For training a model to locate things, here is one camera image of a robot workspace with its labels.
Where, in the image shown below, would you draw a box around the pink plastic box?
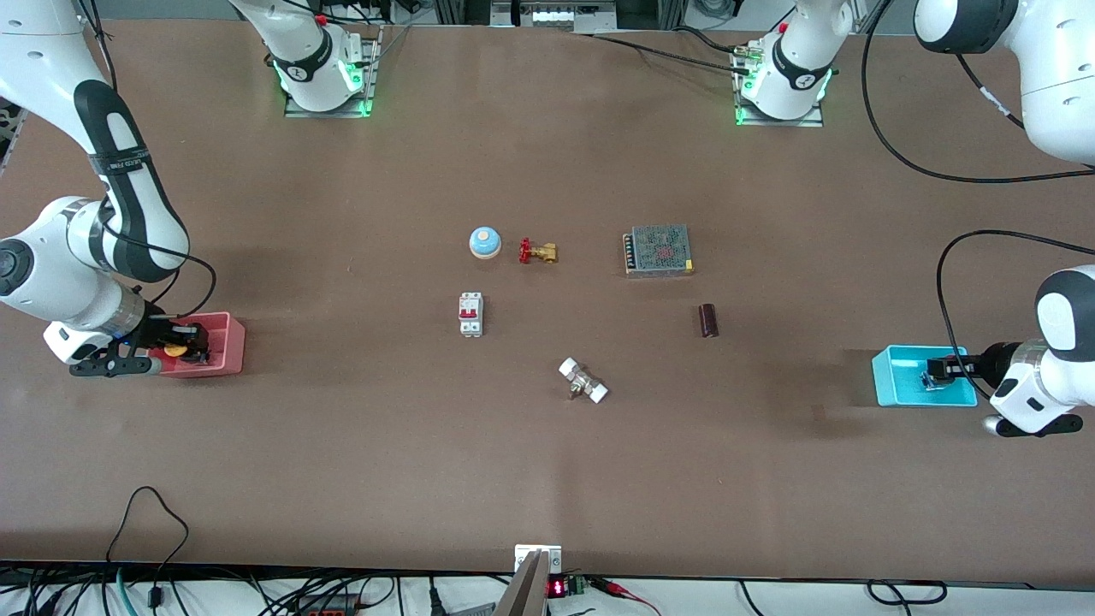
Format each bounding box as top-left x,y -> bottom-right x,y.
145,311 -> 246,378

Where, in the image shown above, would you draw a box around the cyan plastic box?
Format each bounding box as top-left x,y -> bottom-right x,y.
871,345 -> 979,407

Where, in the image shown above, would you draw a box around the black power strip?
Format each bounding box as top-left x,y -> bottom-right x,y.
295,592 -> 364,616

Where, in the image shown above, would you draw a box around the metal mesh power supply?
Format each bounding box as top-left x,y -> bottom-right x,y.
622,223 -> 695,279

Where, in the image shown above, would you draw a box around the metal fitting white ends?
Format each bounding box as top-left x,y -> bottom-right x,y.
558,357 -> 610,405

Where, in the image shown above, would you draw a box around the red clip lead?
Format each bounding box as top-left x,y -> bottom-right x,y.
589,577 -> 664,616

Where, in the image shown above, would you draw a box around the silver electronics box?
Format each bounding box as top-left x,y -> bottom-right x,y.
490,0 -> 619,33

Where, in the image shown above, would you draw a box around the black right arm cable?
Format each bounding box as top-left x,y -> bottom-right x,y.
73,0 -> 218,324

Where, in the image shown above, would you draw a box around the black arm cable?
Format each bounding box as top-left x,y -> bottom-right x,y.
73,0 -> 218,324
860,0 -> 1095,403

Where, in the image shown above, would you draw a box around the black looped table cable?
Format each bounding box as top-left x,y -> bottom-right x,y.
104,485 -> 191,610

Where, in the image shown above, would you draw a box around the black coiled floor cable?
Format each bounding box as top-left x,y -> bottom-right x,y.
866,578 -> 949,606

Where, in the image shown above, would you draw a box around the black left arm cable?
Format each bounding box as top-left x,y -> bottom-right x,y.
860,0 -> 1095,403

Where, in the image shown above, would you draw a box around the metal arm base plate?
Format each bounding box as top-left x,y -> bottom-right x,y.
284,26 -> 381,119
734,43 -> 826,128

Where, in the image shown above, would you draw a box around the grey metal mount bar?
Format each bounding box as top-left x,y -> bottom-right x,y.
494,549 -> 550,616

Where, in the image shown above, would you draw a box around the white bracket plate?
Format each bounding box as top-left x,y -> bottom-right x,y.
514,543 -> 564,576

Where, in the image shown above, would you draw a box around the black cable between bases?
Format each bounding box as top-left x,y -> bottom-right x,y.
573,24 -> 758,76

